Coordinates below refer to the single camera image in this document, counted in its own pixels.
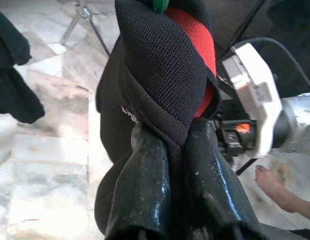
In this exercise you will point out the silver metal clothes rack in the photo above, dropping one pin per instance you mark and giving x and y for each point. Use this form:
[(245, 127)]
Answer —
[(70, 26)]

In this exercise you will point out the green plastic hanger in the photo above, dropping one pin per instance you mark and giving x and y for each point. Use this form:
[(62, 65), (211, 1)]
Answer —
[(160, 3)]

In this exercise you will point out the dark jersey with red trim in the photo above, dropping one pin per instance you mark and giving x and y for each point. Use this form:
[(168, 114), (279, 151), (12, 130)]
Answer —
[(157, 62)]

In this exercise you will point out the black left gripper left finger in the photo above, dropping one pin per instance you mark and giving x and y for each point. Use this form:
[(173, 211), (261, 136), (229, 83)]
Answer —
[(139, 187)]

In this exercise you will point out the black printed T-shirt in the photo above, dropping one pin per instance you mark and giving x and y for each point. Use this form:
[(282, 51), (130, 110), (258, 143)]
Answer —
[(9, 82)]

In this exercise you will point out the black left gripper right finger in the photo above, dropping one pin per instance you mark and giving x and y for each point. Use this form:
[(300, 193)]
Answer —
[(209, 180)]

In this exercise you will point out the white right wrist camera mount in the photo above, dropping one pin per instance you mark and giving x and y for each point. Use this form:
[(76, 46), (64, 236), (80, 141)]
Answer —
[(247, 75)]

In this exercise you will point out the person's bare foot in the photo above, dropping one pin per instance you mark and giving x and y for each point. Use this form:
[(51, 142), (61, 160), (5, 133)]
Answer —
[(270, 185)]

